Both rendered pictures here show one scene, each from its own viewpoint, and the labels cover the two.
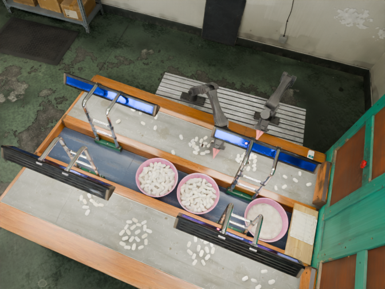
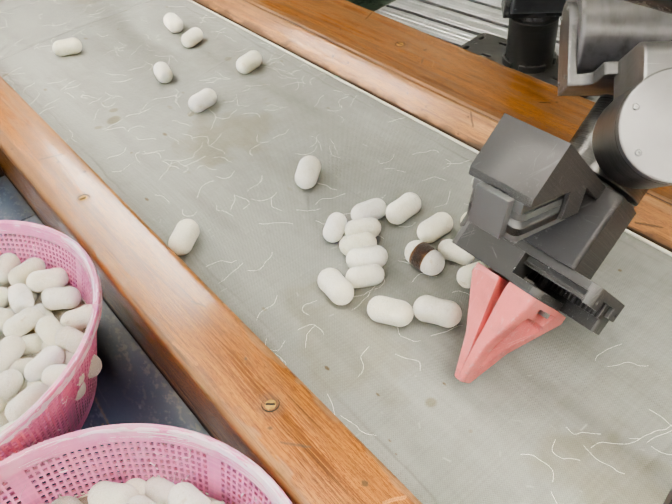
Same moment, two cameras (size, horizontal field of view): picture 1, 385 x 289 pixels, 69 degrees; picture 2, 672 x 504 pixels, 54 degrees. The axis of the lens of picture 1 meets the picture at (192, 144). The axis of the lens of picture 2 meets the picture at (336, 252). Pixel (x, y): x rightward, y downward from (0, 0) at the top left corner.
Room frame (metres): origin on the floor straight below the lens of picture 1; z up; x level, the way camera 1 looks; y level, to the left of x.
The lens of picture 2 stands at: (0.66, -0.27, 1.13)
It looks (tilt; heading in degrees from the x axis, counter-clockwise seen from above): 43 degrees down; 42
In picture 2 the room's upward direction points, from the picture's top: 7 degrees counter-clockwise
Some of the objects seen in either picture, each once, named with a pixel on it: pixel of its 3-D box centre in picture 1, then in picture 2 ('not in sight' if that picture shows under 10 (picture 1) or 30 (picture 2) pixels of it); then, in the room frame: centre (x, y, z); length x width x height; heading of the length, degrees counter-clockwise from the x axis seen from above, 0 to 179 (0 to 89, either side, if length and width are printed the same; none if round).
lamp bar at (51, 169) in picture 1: (56, 170); not in sight; (0.53, 0.67, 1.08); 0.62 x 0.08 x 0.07; 76
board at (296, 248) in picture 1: (302, 232); not in sight; (0.48, -0.72, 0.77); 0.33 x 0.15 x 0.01; 166
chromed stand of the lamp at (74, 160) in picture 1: (74, 171); not in sight; (0.61, 0.65, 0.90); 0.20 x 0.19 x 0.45; 76
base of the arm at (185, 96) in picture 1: (193, 95); (531, 40); (1.45, 0.05, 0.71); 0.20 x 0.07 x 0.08; 81
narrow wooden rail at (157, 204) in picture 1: (163, 209); not in sight; (0.52, 0.12, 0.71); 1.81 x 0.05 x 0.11; 76
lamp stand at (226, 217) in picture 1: (234, 234); not in sight; (0.38, -0.29, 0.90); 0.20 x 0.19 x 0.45; 76
